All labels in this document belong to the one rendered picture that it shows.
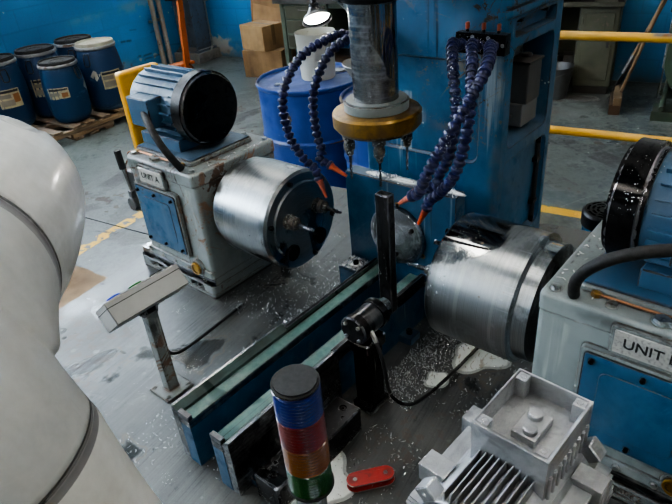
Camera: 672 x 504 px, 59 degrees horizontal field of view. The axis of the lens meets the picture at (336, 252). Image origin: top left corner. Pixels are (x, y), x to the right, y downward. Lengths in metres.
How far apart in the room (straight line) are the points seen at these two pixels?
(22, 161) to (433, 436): 0.95
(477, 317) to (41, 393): 0.84
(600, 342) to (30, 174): 0.80
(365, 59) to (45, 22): 6.24
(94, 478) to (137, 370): 1.12
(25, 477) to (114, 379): 1.14
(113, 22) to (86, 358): 6.44
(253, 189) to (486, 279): 0.60
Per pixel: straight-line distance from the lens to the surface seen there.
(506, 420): 0.81
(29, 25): 7.13
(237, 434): 1.07
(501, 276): 1.05
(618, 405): 1.02
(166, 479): 1.22
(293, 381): 0.72
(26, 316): 0.35
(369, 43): 1.14
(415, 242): 1.36
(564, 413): 0.84
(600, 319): 0.95
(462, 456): 0.84
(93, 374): 1.51
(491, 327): 1.07
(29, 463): 0.34
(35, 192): 0.41
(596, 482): 0.83
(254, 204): 1.37
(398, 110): 1.17
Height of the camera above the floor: 1.71
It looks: 31 degrees down
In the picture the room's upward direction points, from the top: 5 degrees counter-clockwise
